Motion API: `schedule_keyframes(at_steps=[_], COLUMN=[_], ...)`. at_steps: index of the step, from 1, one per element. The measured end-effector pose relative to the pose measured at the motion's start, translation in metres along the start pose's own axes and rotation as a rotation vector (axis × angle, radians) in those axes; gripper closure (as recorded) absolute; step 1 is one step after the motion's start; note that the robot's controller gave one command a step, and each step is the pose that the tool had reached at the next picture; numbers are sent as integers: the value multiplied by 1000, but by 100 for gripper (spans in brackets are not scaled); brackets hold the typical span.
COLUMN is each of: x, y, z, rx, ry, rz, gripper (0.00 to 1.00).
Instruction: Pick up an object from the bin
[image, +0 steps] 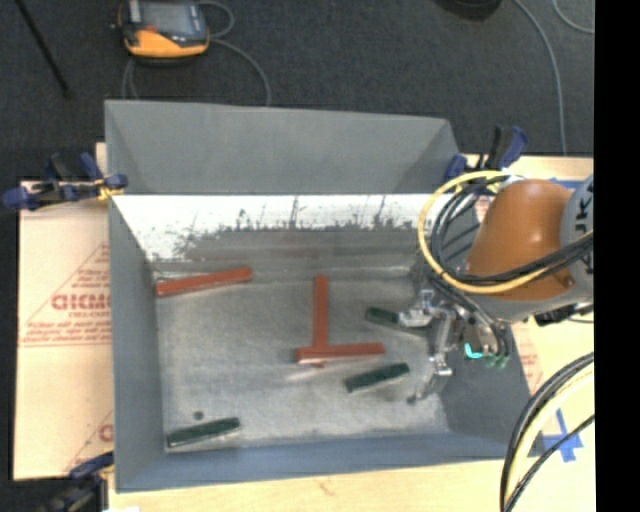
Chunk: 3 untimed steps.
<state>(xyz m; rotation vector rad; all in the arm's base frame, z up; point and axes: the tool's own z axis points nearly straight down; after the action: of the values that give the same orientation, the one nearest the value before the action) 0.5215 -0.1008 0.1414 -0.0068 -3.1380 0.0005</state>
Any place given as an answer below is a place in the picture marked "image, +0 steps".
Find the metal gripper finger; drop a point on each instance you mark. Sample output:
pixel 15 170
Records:
pixel 442 369
pixel 415 318

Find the dark green flat block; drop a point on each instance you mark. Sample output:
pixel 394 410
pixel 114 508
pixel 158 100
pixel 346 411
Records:
pixel 381 316
pixel 202 432
pixel 376 378

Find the red-brown flat block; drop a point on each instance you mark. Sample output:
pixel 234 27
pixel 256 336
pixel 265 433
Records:
pixel 202 282
pixel 345 351
pixel 320 310

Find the grey metal bin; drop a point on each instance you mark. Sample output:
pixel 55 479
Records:
pixel 240 350

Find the brown cardboard board red print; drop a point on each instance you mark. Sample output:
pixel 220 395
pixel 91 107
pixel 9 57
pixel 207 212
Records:
pixel 60 260

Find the black cylinder on white bracket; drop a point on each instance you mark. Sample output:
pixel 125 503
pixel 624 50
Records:
pixel 550 316

